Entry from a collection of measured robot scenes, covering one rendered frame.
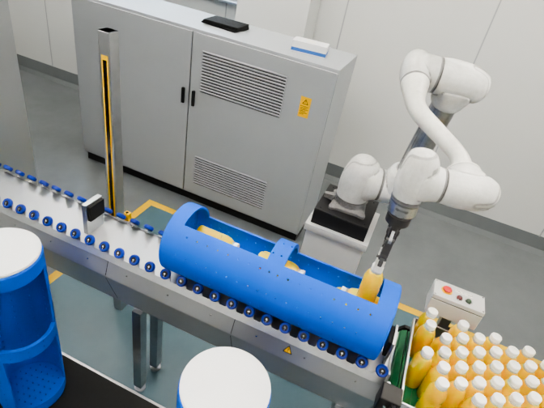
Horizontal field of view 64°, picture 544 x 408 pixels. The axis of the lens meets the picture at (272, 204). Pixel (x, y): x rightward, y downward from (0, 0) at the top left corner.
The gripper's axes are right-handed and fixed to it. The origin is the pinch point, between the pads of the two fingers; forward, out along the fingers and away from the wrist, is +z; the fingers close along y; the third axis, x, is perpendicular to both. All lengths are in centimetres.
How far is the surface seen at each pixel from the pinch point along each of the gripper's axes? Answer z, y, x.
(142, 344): 93, 8, -89
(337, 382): 49, 14, 2
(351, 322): 18.6, 12.9, -1.8
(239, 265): 15.9, 11.4, -44.9
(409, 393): 44, 10, 26
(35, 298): 69, 26, -133
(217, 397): 30, 51, -31
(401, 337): 45, -15, 20
